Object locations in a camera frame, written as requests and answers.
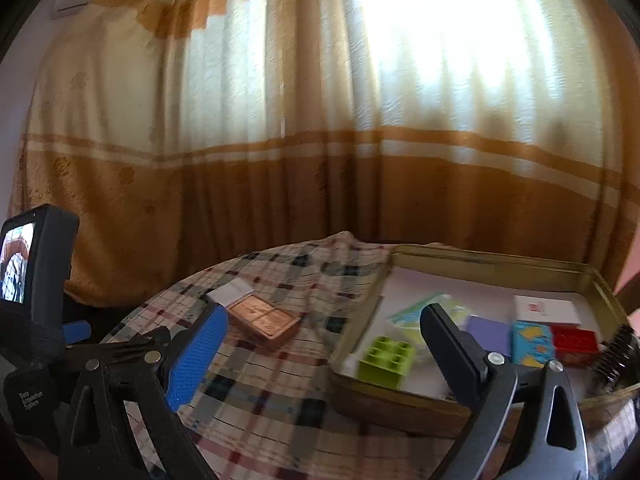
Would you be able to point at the red toy block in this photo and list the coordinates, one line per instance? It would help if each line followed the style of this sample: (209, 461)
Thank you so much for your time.
(575, 342)

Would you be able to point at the white paper tin lining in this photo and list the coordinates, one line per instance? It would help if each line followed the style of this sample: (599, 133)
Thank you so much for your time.
(450, 285)

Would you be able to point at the copper coloured flat box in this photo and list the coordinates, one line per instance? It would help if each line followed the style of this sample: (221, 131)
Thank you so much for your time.
(265, 320)

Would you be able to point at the small white box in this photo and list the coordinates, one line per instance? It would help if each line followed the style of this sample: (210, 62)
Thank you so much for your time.
(230, 291)

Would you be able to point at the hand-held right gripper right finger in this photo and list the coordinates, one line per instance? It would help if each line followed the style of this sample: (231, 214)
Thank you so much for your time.
(455, 355)

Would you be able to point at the purple box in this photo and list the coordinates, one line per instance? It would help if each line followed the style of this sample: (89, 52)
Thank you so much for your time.
(492, 332)

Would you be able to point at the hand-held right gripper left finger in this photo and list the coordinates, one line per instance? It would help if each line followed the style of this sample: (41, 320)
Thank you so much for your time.
(200, 355)

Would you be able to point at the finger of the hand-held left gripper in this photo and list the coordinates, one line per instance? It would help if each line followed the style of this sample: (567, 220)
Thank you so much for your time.
(76, 332)

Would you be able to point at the white card box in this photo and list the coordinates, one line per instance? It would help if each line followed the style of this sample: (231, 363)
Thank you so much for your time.
(550, 310)

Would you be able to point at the plaid tablecloth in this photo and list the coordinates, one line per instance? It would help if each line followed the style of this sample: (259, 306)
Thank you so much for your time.
(280, 410)

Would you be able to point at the golden metal tin tray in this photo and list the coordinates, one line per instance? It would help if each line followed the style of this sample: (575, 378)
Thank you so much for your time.
(390, 407)

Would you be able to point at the green label floss pick box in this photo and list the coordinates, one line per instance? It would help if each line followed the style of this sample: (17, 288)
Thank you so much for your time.
(415, 315)

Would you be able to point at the orange and cream curtain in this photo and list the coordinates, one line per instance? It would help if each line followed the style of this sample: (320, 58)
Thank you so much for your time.
(250, 160)

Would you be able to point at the blue yellow patterned box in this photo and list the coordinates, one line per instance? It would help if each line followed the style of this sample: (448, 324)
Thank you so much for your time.
(530, 342)

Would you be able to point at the green toy block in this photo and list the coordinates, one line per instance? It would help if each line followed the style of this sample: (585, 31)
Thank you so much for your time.
(387, 360)

